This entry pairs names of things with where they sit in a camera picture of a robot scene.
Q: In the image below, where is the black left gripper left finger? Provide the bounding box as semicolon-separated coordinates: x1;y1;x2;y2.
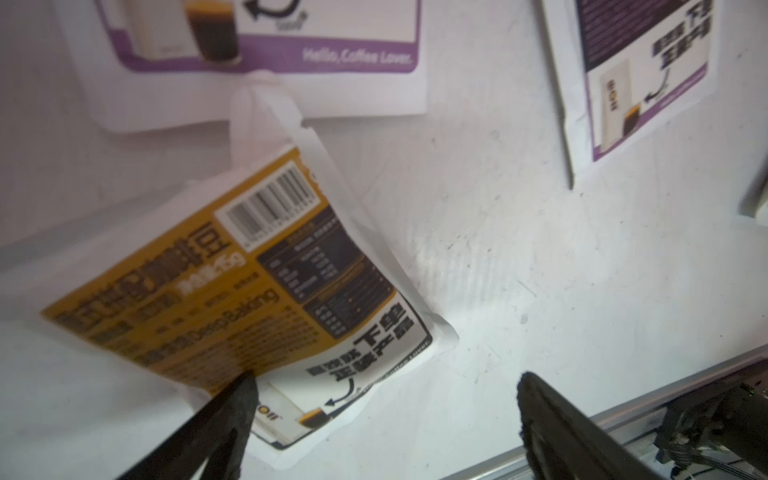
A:
121;371;258;479

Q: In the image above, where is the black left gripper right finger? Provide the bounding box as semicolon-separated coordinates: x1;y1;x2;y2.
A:
517;372;658;480

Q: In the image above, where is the purple coffee bag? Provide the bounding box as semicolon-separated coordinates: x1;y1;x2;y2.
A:
541;0;724;183
53;1;427;133

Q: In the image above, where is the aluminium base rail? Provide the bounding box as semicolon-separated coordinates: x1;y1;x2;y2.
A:
448;345;767;479

